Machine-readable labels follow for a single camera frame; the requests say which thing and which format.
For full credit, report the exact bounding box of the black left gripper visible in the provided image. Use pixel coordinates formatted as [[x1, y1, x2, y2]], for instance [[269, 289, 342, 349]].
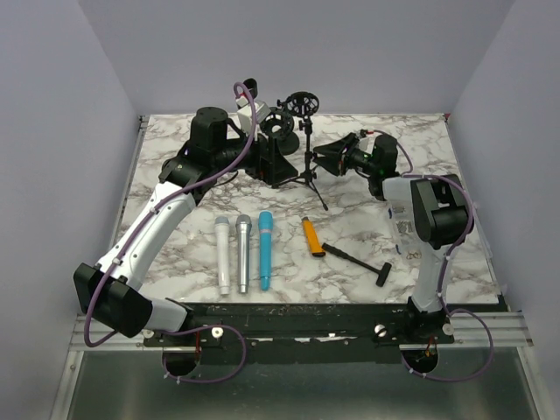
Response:
[[213, 124, 298, 186]]

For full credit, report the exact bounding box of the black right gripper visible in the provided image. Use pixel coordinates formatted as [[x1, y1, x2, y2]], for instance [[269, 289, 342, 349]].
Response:
[[313, 133, 378, 177]]

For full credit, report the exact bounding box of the black shock-mount round-base stand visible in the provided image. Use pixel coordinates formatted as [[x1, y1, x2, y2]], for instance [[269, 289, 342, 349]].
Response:
[[260, 101, 300, 156]]

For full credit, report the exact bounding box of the cyan blue microphone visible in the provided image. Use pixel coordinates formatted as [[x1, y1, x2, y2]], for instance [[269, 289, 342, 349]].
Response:
[[258, 211, 273, 291]]

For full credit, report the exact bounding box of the black tripod microphone stand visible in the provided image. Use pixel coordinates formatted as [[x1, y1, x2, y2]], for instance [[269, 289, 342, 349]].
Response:
[[276, 91, 328, 211]]

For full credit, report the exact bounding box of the grey silver microphone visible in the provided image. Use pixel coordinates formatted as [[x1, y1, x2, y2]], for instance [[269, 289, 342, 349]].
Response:
[[236, 214, 252, 294]]

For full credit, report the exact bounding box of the white microphone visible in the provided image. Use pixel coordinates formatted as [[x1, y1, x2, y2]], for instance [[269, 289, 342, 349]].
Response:
[[214, 216, 230, 296]]

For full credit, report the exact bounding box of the black clip microphone stand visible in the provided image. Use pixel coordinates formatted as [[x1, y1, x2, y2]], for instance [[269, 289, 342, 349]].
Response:
[[242, 78, 258, 100]]

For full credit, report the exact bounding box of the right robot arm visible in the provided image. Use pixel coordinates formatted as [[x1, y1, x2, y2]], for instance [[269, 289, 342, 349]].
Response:
[[314, 133, 474, 343]]

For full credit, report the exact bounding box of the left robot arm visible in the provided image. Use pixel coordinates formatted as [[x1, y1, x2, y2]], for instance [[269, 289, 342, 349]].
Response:
[[73, 106, 297, 346]]

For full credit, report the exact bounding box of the orange utility knife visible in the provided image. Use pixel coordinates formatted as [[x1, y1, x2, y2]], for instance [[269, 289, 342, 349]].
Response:
[[302, 217, 326, 258]]

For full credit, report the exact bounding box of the clear plastic screw box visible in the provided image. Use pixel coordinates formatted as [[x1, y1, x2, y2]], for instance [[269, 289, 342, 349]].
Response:
[[388, 204, 422, 262]]

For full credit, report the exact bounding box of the black hammer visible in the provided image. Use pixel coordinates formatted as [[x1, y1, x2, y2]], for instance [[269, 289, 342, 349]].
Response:
[[322, 243, 392, 287]]

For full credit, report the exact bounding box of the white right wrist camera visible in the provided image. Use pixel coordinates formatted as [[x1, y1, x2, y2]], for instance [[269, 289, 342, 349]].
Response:
[[358, 129, 377, 152]]

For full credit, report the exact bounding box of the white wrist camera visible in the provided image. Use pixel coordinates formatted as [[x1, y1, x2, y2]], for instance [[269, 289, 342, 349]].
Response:
[[358, 129, 377, 152], [235, 96, 270, 135]]

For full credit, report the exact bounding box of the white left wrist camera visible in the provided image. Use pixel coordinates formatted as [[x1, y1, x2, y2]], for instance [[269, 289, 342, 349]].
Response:
[[235, 96, 270, 135]]

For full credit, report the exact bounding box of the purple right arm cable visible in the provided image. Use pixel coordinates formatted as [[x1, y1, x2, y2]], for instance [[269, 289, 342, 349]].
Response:
[[371, 129, 476, 307]]

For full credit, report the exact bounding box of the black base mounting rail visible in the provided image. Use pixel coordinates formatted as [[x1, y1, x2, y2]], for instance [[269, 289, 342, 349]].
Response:
[[143, 304, 453, 371]]

